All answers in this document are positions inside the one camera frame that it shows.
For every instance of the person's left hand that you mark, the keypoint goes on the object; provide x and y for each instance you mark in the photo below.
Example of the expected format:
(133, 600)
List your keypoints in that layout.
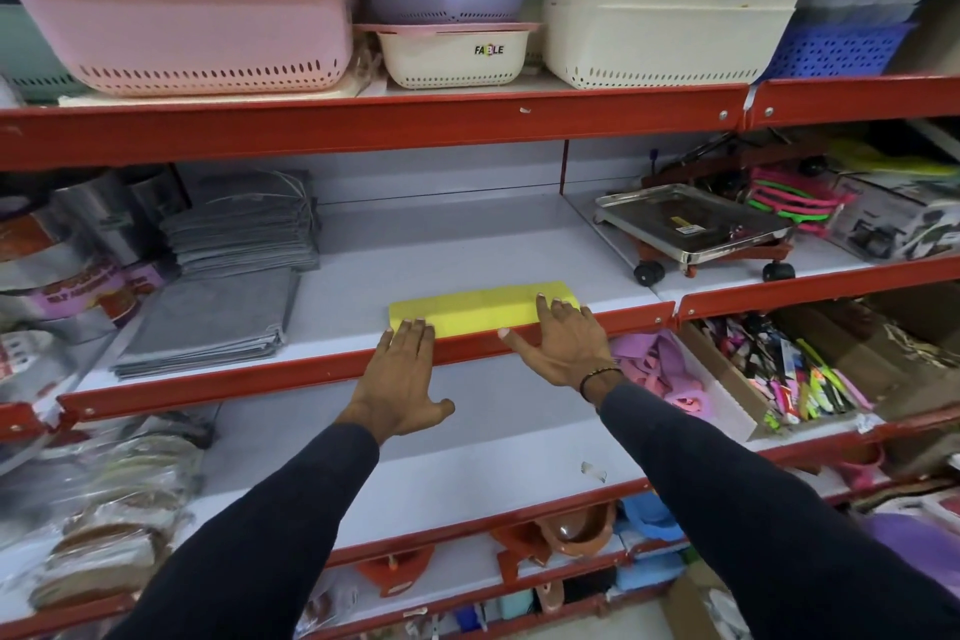
(394, 392)

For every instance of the person's right hand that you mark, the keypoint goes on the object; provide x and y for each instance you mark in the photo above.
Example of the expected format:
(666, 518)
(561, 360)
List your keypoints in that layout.
(570, 354)

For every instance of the person's left thumb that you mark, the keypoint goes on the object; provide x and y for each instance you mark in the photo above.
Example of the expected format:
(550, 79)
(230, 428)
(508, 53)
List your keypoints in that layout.
(439, 412)

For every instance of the person's right thumb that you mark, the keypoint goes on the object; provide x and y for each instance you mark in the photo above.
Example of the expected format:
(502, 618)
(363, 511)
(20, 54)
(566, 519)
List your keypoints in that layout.
(519, 345)

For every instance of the person's left little finger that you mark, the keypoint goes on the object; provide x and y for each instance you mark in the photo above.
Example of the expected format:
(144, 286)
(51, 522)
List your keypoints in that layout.
(384, 356)

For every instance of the person's left middle finger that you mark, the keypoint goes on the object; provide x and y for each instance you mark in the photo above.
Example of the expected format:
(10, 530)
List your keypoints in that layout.
(414, 347)

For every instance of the person's right little finger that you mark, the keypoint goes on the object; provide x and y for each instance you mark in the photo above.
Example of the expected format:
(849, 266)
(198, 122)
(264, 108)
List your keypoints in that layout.
(589, 328)

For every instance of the person's right middle finger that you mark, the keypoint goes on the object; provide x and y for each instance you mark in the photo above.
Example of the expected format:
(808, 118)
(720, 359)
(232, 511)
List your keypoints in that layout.
(559, 315)

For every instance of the yellow cloth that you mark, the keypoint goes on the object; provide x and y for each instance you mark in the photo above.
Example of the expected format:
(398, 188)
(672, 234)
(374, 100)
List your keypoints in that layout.
(480, 308)

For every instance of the person's left forearm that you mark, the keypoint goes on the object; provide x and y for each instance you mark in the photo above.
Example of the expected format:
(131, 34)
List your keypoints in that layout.
(262, 542)

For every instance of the person's right forearm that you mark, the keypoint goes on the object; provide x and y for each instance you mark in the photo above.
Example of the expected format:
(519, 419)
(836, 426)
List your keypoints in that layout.
(750, 512)

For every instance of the pink plastic hooks pile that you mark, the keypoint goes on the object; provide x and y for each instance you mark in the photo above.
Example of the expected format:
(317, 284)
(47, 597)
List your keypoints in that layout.
(660, 369)

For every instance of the steel tray trolley with wheels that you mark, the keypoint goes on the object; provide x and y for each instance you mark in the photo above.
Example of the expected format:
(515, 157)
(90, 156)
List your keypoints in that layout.
(690, 223)

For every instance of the orange plastic holder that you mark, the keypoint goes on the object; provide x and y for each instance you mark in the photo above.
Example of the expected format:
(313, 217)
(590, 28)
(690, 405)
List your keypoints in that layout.
(517, 549)
(397, 570)

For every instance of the flat stack of grey cloths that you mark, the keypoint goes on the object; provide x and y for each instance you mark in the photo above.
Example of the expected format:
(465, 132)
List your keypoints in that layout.
(210, 321)

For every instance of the brown plastic bowl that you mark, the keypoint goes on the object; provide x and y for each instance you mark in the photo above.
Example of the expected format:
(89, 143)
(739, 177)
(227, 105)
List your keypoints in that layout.
(577, 531)

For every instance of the tall stack of grey cloths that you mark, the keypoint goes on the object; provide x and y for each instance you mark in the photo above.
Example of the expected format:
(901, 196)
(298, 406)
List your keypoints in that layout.
(244, 223)

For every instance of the cardboard box of coloured pens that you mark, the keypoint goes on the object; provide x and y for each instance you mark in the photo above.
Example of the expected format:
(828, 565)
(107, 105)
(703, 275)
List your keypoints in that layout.
(780, 373)

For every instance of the blue plastic container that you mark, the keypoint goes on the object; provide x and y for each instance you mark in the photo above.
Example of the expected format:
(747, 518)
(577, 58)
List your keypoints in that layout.
(649, 518)

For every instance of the red metal shelf rack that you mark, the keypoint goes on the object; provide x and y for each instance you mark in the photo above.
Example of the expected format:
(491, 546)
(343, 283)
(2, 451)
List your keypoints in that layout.
(375, 126)

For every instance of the pink and green plastic tools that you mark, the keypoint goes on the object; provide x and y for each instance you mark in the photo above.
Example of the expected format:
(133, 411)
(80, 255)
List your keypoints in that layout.
(795, 201)

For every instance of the light blue plastic box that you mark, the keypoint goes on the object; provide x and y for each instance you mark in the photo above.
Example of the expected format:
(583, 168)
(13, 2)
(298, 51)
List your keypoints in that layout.
(649, 572)

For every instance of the small cream basket pink rim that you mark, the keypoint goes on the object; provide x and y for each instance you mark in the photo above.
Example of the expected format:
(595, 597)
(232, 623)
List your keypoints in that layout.
(450, 54)

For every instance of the large cream plastic tub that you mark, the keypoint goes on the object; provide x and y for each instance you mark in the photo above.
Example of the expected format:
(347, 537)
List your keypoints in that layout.
(660, 36)

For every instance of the open cardboard carton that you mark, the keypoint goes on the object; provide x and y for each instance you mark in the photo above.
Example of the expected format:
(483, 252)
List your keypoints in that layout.
(701, 606)

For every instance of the brown cardboard box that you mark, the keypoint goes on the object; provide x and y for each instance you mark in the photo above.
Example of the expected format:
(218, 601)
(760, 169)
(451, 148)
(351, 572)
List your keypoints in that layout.
(892, 347)

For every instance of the pink plastic mug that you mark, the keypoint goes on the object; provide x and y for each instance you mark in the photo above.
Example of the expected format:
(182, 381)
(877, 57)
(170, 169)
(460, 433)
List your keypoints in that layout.
(861, 468)

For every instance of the cream flat tray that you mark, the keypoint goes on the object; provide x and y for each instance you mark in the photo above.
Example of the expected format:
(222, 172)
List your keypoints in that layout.
(225, 94)

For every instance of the steel canisters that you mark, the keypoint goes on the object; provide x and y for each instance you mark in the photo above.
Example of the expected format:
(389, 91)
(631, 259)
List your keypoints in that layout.
(112, 212)

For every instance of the pile of packed brown scrubbers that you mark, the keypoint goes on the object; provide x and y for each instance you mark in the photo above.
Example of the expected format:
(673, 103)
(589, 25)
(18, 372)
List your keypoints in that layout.
(105, 504)

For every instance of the printed product box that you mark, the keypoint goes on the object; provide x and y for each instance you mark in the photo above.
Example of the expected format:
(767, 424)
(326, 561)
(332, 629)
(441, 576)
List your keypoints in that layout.
(900, 219)

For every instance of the pile of foil roll packets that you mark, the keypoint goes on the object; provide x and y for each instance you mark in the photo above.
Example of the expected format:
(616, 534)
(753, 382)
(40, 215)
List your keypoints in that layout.
(52, 287)

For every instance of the yellow green plastic packet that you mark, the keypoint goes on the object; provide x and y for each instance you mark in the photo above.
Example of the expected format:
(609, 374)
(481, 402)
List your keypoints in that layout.
(885, 159)

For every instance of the blue woven plastic basket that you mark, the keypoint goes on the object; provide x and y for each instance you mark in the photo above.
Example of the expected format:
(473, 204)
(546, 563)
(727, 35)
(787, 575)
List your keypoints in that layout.
(832, 51)

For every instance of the large pink plastic basket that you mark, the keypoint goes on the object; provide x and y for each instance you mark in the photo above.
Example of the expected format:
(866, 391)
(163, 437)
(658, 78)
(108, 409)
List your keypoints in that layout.
(187, 36)

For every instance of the purple plastic item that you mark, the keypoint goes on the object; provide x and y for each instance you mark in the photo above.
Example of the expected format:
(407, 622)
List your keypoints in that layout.
(919, 549)

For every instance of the teal plastic basket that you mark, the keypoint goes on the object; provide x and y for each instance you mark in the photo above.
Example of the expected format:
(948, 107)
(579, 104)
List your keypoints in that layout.
(26, 54)

